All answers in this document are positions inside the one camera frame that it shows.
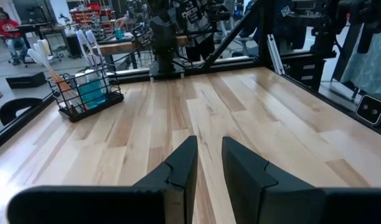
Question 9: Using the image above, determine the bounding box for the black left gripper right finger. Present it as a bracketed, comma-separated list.
[222, 136, 381, 224]

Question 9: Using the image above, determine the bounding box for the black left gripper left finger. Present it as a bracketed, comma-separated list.
[6, 135, 199, 224]

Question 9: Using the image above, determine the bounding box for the blue mouthwash bottle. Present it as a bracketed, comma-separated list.
[83, 68, 111, 106]
[73, 73, 95, 110]

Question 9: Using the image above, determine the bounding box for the neighbouring black robot station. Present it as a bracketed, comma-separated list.
[271, 0, 381, 93]

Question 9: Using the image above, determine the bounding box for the low black floor box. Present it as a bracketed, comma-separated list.
[5, 72, 48, 90]

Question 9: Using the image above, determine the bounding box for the person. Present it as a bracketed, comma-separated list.
[177, 9, 217, 62]
[0, 11, 28, 66]

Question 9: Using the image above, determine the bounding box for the black wire basket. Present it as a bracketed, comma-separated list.
[47, 63, 125, 123]

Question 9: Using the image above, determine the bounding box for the small black table-level camera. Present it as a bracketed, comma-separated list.
[354, 94, 381, 128]

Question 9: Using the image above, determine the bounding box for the black arched handle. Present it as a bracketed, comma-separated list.
[0, 97, 44, 127]

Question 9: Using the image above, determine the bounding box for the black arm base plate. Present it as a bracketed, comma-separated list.
[149, 63, 187, 82]

